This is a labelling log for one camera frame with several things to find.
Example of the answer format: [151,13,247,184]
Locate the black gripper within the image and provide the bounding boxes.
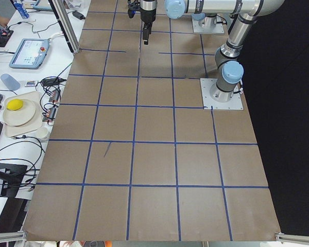
[140,0,157,45]

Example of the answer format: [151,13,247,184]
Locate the black device stand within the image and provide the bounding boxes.
[0,163,27,198]

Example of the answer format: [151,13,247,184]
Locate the black power adapter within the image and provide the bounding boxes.
[72,11,85,20]

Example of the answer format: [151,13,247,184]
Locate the blue teach pendant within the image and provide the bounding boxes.
[9,39,50,69]
[31,0,52,11]

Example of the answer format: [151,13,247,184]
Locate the brown paper table cover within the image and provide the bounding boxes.
[24,1,280,241]

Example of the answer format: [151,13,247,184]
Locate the light blue plastic cup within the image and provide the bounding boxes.
[1,74,21,91]

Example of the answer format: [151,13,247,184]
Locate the white paper cup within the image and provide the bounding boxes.
[36,127,50,142]

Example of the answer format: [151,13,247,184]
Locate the beige tray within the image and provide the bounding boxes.
[3,91,42,137]

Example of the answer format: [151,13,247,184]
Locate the yellow lemon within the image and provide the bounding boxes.
[6,99,24,111]

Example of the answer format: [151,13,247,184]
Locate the beige plate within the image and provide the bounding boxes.
[3,100,36,126]

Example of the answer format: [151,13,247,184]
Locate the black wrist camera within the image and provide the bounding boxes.
[127,0,140,19]

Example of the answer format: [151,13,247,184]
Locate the aluminium frame post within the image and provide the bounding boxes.
[48,0,79,54]

